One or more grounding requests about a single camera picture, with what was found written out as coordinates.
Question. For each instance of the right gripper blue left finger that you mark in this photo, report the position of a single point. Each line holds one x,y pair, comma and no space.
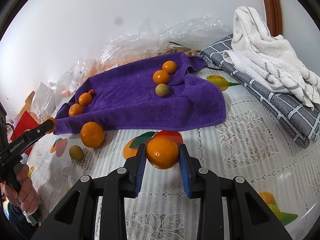
139,168

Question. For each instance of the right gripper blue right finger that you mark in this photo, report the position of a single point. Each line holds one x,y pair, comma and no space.
185,167

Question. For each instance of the small round orange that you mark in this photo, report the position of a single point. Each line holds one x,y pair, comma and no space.
162,153

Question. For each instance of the small orange kumquat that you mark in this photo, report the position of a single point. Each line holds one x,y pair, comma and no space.
92,135

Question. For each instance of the brown longan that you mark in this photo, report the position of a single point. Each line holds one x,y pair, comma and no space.
76,152

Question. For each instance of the tan longan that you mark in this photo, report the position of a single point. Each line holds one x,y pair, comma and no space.
162,90

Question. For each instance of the large orange mandarin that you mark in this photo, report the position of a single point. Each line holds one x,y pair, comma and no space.
85,99

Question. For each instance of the small red fruit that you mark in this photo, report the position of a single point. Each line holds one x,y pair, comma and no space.
92,92

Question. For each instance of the big round orange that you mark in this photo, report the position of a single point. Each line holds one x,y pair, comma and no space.
170,67

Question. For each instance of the oval orange kumquat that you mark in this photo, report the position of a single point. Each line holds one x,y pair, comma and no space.
49,124

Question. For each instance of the person's left hand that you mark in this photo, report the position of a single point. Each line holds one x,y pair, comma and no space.
27,197

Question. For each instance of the red paper bag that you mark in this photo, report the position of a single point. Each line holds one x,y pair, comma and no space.
23,123

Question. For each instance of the white plastic bag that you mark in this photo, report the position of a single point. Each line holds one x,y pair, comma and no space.
43,102

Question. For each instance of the purple towel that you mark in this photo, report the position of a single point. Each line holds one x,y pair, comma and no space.
126,99

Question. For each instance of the clear bag of oranges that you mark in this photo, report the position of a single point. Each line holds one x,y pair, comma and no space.
71,80

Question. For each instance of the grey checked cloth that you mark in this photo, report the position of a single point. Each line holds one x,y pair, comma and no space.
300,121

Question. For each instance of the clear bag of kumquats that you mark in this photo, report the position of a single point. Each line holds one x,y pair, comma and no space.
126,49

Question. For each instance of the clear bag of longans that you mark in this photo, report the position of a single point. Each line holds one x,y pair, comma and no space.
156,36

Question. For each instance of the white striped towel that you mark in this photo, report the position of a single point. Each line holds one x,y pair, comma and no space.
269,60

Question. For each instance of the brown door frame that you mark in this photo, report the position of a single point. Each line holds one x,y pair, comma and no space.
274,17

